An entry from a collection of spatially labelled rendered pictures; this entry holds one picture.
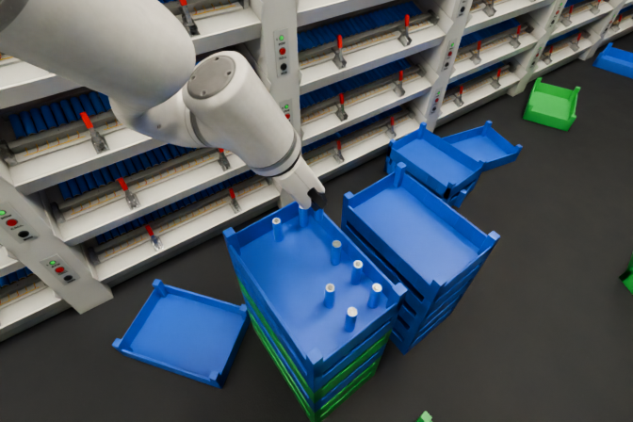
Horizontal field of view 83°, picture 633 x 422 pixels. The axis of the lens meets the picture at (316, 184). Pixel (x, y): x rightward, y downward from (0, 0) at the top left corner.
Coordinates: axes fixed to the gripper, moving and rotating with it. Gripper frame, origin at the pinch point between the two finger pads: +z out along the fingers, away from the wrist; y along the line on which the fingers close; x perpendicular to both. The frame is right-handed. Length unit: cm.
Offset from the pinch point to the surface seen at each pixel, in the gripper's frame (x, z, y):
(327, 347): -16.0, 9.4, 18.5
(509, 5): 110, 57, -39
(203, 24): 8.7, -13.2, -44.1
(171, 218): -36, 28, -48
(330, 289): -8.9, 5.6, 12.8
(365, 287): -4.6, 14.8, 14.0
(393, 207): 14.2, 32.5, -1.2
